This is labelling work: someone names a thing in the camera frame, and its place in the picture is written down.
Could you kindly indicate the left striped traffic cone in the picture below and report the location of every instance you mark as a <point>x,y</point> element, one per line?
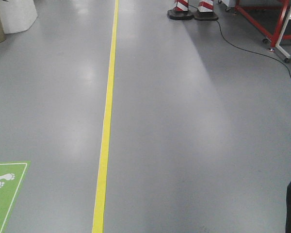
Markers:
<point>180,11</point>

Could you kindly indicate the striped traffic cone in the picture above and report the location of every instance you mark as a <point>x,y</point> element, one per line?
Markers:
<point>205,11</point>
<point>180,11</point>

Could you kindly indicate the right striped traffic cone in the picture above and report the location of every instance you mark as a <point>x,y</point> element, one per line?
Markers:
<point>205,11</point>

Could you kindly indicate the green footprint floor sign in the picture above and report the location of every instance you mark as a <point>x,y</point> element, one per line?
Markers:
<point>12,175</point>

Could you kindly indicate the white block object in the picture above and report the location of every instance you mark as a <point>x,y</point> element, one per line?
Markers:
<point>17,15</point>

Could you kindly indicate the red metal cart frame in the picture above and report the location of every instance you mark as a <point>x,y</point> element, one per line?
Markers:
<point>272,18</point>

